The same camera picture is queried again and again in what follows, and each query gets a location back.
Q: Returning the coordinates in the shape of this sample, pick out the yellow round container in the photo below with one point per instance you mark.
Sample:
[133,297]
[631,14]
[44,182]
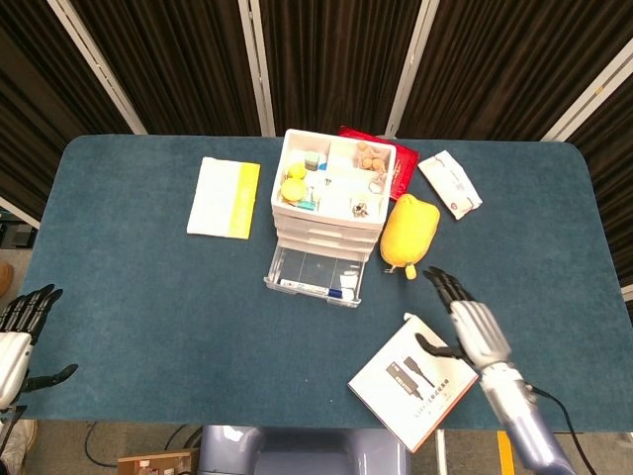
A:
[293,189]

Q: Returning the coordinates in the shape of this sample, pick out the clear plastic drawer with marker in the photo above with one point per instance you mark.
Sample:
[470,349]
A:
[316,269]

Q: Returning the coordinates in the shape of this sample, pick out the white product box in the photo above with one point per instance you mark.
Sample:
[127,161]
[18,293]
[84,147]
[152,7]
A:
[395,396]

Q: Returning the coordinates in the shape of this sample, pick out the dark pleated curtain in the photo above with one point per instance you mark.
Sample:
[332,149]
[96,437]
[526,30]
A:
[336,59]

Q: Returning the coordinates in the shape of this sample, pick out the white marker with blue cap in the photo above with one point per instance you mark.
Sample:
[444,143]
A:
[311,288]

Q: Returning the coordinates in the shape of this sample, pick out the cardboard box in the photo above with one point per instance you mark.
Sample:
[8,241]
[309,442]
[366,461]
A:
[158,462]

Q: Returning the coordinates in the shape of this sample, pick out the yellow plush pouch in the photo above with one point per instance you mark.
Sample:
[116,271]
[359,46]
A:
[410,230]

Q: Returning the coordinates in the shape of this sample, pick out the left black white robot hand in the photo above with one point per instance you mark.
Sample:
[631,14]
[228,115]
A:
[12,356]

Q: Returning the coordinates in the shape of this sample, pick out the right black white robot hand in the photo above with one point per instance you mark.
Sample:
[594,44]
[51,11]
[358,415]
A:
[482,331]

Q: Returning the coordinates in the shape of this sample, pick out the pile of small clips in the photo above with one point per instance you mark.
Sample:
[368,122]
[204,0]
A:
[360,209]

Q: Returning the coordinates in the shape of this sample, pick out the blue felt table mat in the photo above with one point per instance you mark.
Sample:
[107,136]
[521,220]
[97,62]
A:
[173,321]

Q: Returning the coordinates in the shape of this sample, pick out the blue-grey robot torso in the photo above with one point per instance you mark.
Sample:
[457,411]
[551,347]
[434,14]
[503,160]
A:
[306,452]

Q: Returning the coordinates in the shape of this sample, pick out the red flat packet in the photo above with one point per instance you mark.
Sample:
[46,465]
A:
[405,168]

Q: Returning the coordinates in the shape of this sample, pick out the yellow rubber duck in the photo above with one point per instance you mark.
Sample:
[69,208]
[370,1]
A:
[297,171]

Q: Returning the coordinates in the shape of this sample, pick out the white tissue pack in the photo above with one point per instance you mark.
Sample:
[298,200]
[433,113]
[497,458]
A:
[450,183]

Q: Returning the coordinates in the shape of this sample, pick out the white drawer organiser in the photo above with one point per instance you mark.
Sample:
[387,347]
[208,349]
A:
[326,218]

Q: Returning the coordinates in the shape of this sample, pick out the white and yellow booklet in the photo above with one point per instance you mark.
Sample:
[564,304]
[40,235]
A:
[222,198]

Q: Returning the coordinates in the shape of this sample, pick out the white partition frame post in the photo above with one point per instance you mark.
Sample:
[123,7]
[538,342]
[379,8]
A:
[257,69]
[588,89]
[99,66]
[410,69]

